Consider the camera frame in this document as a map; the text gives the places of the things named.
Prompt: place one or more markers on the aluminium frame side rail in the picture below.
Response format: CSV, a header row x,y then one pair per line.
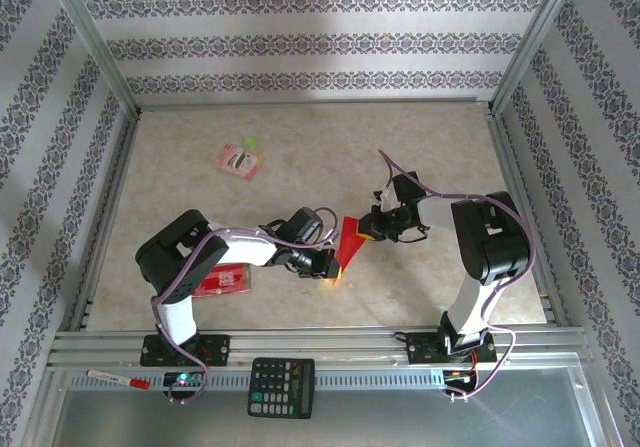
x,y
525,217
107,217

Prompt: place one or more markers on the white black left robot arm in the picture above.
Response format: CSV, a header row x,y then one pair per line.
x,y
190,262

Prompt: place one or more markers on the red flat package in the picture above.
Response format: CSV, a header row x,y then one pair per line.
x,y
227,282

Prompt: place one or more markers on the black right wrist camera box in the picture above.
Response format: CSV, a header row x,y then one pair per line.
x,y
405,187

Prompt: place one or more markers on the aluminium frame corner post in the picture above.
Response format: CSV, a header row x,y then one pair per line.
x,y
90,37
535,37

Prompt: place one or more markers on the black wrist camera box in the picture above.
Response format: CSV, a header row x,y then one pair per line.
x,y
405,187
302,224

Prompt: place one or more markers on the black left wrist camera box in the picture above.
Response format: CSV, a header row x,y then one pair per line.
x,y
302,224

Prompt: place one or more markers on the green round lid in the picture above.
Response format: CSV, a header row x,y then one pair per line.
x,y
250,143

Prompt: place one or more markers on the aluminium frame cross rail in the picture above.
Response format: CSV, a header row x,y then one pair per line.
x,y
320,342

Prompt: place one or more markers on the grey metal shelf sheet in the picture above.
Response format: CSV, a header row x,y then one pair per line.
x,y
400,417

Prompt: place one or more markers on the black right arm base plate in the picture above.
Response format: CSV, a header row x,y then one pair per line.
x,y
422,349

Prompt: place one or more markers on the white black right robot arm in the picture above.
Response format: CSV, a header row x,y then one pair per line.
x,y
485,252

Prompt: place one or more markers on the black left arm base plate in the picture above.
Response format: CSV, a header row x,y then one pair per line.
x,y
215,349

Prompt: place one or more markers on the white red marker pen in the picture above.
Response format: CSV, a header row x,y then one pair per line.
x,y
115,378

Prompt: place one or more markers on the red square paper sheet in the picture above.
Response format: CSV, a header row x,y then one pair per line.
x,y
348,247

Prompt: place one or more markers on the black calculator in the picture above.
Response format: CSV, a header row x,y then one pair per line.
x,y
281,388

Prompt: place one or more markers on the circuit board with green light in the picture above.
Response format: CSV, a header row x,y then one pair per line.
x,y
184,378

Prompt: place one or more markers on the aluminium frame wall rail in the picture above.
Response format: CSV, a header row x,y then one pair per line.
x,y
310,103

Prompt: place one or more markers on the pink blister pack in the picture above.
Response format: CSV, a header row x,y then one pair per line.
x,y
237,161

